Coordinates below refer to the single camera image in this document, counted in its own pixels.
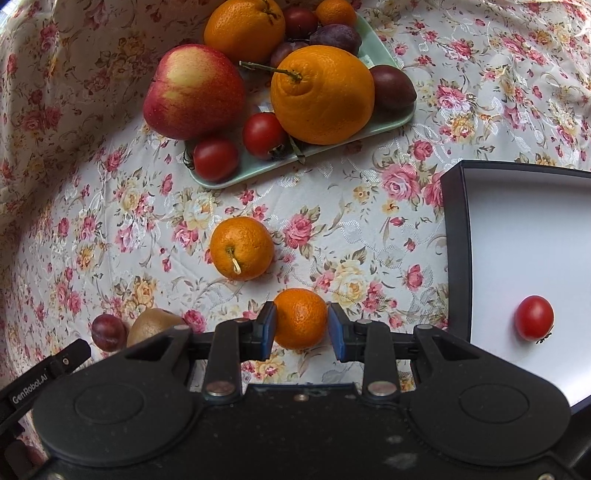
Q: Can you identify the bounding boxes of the green brown kiwi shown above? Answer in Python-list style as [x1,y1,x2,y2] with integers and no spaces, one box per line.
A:
[126,308,185,348]

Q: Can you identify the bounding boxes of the black box with white inside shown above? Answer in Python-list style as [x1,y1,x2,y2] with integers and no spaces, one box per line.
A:
[440,159,591,408]

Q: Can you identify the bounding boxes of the small purple plum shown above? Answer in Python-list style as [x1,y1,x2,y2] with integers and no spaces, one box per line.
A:
[91,314,127,354]

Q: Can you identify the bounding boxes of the pale green tray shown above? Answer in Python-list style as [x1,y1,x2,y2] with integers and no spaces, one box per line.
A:
[185,11,416,191]

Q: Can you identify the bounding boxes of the red cherry tomato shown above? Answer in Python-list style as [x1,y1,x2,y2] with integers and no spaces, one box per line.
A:
[193,137,241,182]
[242,112,289,161]
[515,295,555,343]

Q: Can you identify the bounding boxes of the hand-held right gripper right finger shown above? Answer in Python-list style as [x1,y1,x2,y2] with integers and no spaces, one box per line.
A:
[328,302,467,401]

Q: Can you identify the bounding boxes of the dark red plum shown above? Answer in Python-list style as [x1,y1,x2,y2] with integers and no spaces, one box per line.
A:
[283,6,319,40]

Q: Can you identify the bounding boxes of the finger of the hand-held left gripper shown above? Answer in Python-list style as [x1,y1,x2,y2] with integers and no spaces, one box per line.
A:
[46,339,92,377]

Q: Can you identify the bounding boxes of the large orange with long stem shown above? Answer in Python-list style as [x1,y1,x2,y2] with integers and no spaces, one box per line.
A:
[239,45,376,146]

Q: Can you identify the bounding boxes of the dark plum right plate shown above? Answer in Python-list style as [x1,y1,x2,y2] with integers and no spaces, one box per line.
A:
[369,65,417,113]

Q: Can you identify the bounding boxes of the tiny orange mandarin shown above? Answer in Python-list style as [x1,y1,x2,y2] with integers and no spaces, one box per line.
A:
[315,0,358,27]

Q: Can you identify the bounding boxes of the red yellow apple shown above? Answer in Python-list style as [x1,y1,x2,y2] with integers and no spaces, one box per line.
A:
[142,44,247,141]

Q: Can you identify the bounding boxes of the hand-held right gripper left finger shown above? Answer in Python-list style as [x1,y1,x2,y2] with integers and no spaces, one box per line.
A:
[124,301,278,401]

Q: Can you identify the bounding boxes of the floral tablecloth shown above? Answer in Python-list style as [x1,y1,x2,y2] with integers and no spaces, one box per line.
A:
[0,0,591,455]

